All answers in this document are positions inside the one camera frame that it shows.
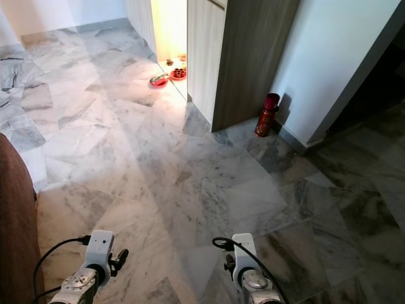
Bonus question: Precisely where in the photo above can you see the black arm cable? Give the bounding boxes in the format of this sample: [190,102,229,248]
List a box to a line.
[213,236,292,304]
[32,235,91,304]

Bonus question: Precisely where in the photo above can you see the brown grey fabric sofa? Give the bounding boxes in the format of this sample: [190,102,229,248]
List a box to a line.
[0,133,46,304]

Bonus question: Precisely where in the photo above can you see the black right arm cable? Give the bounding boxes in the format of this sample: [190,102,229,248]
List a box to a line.
[213,236,292,304]

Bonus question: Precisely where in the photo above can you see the red cylindrical canister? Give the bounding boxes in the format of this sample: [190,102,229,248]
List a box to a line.
[254,92,282,137]

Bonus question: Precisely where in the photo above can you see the red bowl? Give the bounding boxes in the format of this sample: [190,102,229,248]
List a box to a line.
[170,67,188,81]

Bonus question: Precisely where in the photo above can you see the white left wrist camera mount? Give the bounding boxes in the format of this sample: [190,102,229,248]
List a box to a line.
[85,229,115,272]

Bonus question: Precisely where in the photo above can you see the wood grain cabinet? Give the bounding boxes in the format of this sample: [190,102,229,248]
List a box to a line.
[125,0,300,132]

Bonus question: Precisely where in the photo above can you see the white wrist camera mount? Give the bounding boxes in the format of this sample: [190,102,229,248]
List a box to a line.
[230,232,260,276]
[85,229,115,272]

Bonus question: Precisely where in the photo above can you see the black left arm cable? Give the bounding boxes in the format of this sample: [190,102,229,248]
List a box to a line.
[32,235,91,304]

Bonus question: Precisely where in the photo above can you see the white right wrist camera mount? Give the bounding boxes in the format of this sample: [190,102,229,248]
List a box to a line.
[230,232,260,276]

